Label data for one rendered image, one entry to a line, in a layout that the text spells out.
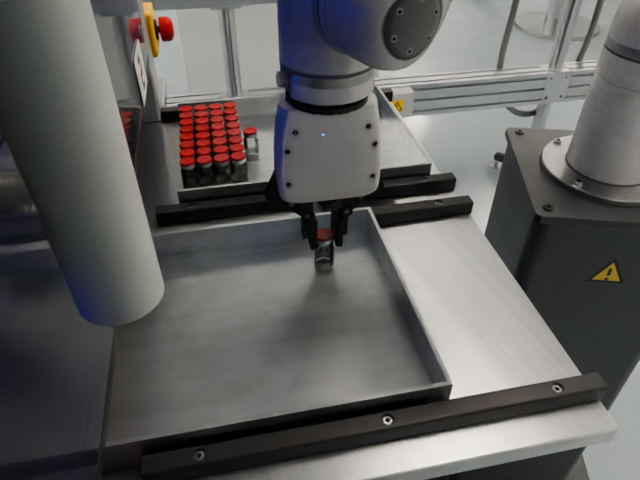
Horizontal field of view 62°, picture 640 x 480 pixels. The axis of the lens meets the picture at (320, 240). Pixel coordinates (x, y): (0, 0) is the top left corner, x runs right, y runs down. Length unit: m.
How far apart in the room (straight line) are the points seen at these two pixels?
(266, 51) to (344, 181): 1.88
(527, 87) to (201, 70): 1.29
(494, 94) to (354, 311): 1.57
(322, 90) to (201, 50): 1.91
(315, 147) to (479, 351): 0.25
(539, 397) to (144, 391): 0.35
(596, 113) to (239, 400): 0.61
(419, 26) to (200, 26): 1.97
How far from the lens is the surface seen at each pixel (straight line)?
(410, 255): 0.64
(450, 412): 0.48
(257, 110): 0.93
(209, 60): 2.37
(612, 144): 0.84
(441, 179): 0.74
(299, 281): 0.60
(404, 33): 0.38
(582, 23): 4.64
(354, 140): 0.50
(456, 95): 1.99
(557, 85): 2.18
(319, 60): 0.44
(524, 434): 0.51
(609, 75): 0.82
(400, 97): 1.85
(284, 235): 0.65
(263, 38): 2.35
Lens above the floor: 1.30
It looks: 40 degrees down
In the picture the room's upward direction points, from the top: straight up
